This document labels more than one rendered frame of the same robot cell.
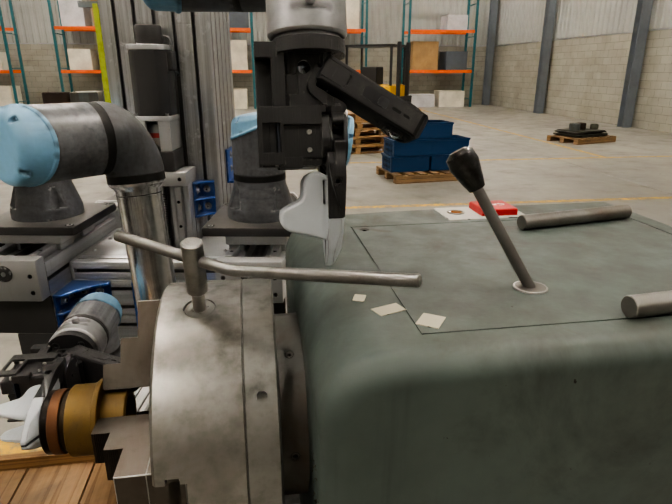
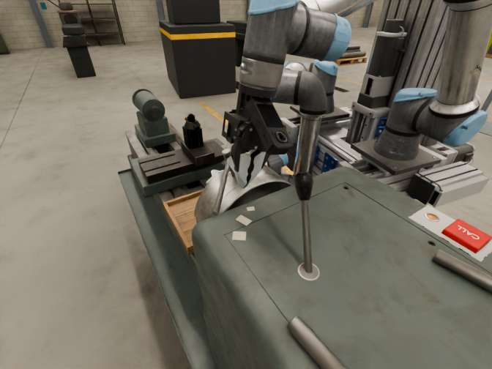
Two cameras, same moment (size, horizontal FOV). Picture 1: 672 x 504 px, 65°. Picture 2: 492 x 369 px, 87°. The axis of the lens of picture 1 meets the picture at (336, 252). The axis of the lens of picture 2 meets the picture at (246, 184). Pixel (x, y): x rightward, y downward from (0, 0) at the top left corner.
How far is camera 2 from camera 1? 0.55 m
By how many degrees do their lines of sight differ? 61
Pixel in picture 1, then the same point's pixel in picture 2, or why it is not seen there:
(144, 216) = (304, 128)
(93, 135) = (288, 88)
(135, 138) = (308, 93)
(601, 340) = (254, 310)
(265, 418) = not seen: hidden behind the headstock
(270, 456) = not seen: hidden behind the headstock
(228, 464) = not seen: hidden behind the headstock
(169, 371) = (209, 187)
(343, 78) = (251, 110)
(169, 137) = (375, 89)
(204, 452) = (201, 217)
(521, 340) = (234, 271)
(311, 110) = (236, 121)
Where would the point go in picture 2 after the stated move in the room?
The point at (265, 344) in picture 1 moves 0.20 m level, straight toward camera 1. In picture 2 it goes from (230, 200) to (151, 229)
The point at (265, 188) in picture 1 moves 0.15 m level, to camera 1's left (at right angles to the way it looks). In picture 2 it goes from (394, 138) to (363, 122)
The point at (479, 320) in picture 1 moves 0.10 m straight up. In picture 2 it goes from (248, 252) to (249, 211)
